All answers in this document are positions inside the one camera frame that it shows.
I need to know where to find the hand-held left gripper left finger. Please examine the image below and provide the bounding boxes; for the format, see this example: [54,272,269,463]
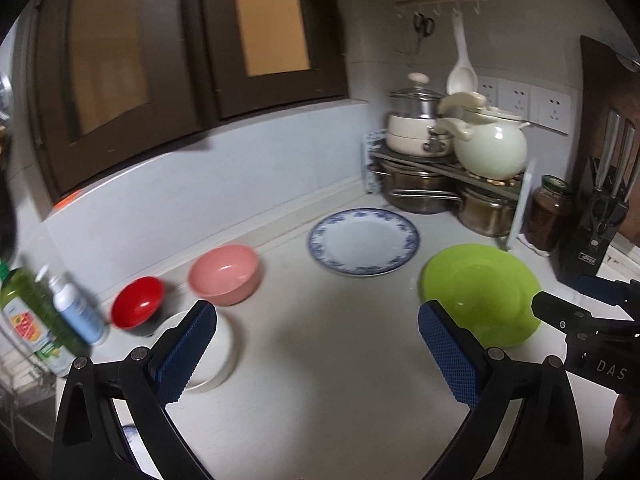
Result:
[52,299,218,480]

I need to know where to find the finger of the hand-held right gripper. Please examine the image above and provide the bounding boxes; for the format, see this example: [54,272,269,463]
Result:
[531,290,601,335]
[575,274,640,318]

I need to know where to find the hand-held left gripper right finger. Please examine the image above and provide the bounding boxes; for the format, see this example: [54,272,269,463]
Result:
[417,300,586,480]

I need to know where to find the white bowl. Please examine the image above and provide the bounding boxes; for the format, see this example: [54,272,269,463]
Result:
[150,310,237,393]

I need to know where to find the red and black bowl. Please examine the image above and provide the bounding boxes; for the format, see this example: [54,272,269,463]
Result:
[111,276,166,337]

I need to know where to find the green plate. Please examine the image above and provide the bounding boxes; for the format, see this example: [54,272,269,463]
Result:
[419,244,543,350]

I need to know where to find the pink bowl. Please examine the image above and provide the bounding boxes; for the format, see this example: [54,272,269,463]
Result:
[187,245,261,307]

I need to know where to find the blue patterned white plate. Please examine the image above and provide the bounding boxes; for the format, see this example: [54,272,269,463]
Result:
[306,208,421,278]

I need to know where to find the person's right forearm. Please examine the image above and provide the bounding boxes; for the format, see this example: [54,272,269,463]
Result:
[602,392,640,471]

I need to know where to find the black knife block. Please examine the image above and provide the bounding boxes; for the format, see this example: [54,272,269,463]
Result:
[552,155,636,288]

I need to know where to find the black kitchen shears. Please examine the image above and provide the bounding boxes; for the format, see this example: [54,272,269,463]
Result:
[589,194,628,228]

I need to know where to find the glass jar green lid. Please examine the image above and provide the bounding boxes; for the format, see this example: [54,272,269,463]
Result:
[524,175,575,253]

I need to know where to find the stacked pots on rack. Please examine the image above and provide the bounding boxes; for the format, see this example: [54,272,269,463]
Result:
[364,130,538,252]

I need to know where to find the white blue pump bottle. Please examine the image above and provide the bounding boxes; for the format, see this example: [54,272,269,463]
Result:
[35,265,108,346]

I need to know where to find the small steel pot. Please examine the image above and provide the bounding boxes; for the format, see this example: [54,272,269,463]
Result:
[457,185,518,238]

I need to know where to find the green dish soap bottle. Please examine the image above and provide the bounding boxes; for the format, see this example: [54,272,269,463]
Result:
[0,260,91,378]

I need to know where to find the large steel pot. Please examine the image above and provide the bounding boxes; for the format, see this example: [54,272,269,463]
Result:
[370,162,461,216]

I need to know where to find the cream ceramic kettle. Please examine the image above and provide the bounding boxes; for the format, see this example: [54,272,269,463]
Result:
[432,91,532,182]

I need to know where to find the dark brown cutting board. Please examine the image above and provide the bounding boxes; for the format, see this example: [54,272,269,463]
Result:
[580,35,640,241]

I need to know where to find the cream ceramic pot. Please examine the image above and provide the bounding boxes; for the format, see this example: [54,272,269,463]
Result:
[386,114,453,156]

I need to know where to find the steel pot glass lid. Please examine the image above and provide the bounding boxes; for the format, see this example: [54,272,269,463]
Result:
[389,72,443,120]

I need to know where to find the white rice spoon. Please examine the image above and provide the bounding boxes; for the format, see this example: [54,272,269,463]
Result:
[446,7,476,96]

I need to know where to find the dark brown framed window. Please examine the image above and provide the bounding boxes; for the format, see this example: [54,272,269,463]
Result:
[27,0,351,201]

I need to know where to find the black scissors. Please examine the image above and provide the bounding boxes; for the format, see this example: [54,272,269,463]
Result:
[412,11,436,38]

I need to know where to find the steel handled knife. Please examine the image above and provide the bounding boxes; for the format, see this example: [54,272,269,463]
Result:
[611,119,637,193]
[625,132,640,198]
[597,110,623,188]

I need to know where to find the white wall socket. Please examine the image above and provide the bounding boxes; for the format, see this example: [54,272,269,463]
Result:
[477,77,501,106]
[500,80,532,111]
[530,85,573,133]

